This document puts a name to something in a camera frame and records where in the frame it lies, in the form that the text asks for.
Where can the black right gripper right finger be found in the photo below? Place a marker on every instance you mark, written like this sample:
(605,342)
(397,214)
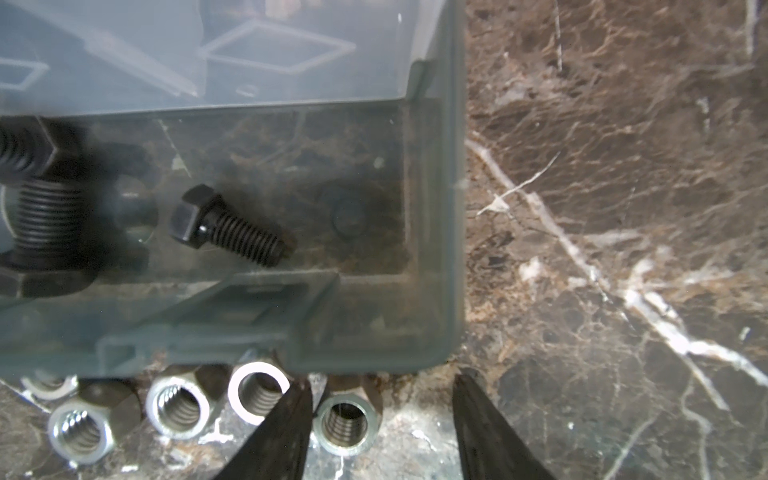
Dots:
(488,446)

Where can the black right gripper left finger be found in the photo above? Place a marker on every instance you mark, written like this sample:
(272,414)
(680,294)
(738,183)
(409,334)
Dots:
(278,447)

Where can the silver hex nut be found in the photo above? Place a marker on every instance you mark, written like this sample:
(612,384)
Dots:
(48,388)
(255,388)
(348,417)
(89,425)
(183,400)

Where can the black small screw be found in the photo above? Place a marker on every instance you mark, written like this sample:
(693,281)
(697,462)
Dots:
(203,216)

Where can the clear plastic organizer box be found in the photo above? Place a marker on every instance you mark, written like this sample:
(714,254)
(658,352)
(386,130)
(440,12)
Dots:
(337,125)

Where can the black hex bolt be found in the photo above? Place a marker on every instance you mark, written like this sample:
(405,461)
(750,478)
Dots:
(27,148)
(48,257)

